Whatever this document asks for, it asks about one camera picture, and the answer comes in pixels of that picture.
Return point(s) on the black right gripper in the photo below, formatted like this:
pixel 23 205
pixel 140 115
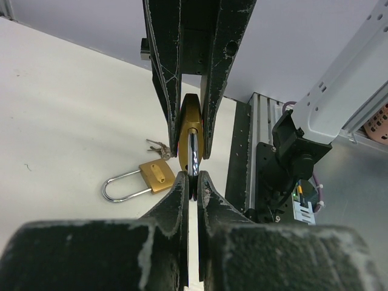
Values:
pixel 192 38

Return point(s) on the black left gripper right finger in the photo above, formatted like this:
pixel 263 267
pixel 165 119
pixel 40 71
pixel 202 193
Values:
pixel 238 254

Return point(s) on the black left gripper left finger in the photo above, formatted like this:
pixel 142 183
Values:
pixel 148 253

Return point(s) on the brass padlock long shackle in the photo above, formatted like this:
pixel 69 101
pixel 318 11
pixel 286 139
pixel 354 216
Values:
pixel 156 176

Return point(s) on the long shackle padlock keys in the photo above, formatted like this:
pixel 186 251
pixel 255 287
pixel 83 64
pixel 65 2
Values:
pixel 160 148

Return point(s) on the small brass padlock top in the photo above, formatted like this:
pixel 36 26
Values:
pixel 191 141

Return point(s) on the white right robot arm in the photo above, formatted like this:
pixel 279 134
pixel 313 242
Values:
pixel 304 134

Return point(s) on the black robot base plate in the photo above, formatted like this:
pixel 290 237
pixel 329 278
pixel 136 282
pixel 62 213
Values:
pixel 236 185

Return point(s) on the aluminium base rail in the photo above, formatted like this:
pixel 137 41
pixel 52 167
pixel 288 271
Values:
pixel 265 195

